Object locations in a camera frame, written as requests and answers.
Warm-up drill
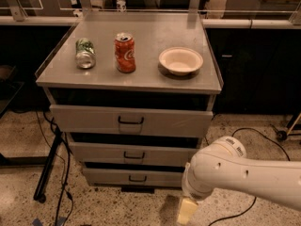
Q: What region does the bottom grey drawer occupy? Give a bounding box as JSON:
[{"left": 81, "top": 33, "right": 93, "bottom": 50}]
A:
[{"left": 83, "top": 168, "right": 182, "bottom": 187}]

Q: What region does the top grey drawer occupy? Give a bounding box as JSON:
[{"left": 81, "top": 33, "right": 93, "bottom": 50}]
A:
[{"left": 50, "top": 105, "right": 213, "bottom": 137}]

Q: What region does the black cable at left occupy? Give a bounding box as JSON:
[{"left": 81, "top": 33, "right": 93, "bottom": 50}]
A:
[{"left": 35, "top": 110, "right": 75, "bottom": 226}]

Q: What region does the green soda can lying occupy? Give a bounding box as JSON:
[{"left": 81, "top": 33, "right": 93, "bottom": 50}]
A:
[{"left": 75, "top": 38, "right": 96, "bottom": 69}]

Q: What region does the middle grey drawer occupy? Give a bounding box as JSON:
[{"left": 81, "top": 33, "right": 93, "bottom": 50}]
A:
[{"left": 70, "top": 142, "right": 197, "bottom": 167}]

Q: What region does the white horizontal rail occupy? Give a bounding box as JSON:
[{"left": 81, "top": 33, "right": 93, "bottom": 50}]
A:
[{"left": 0, "top": 16, "right": 301, "bottom": 30}]

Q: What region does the grey drawer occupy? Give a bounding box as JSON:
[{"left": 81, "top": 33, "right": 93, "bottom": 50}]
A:
[
  {"left": 70, "top": 142, "right": 197, "bottom": 167},
  {"left": 83, "top": 168, "right": 182, "bottom": 187},
  {"left": 50, "top": 105, "right": 213, "bottom": 137}
]

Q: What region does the grey metal drawer cabinet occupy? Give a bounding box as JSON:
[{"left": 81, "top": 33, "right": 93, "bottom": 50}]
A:
[{"left": 35, "top": 10, "right": 224, "bottom": 194}]

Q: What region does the white paper bowl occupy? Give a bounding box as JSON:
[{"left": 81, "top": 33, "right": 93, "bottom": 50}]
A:
[{"left": 159, "top": 47, "right": 203, "bottom": 76}]

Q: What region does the red cola can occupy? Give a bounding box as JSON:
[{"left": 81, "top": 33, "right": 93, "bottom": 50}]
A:
[{"left": 115, "top": 32, "right": 135, "bottom": 73}]

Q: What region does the black stand leg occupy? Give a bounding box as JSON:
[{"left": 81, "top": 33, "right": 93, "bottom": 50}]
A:
[{"left": 33, "top": 127, "right": 61, "bottom": 203}]

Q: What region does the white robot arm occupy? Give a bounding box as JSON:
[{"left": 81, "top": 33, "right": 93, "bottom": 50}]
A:
[{"left": 177, "top": 136, "right": 301, "bottom": 225}]

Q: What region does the clear plastic water bottle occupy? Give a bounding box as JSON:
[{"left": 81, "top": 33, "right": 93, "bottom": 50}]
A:
[{"left": 117, "top": 0, "right": 126, "bottom": 12}]

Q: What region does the wheeled black cart base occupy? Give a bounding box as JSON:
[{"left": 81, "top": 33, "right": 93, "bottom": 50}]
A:
[{"left": 276, "top": 112, "right": 301, "bottom": 141}]

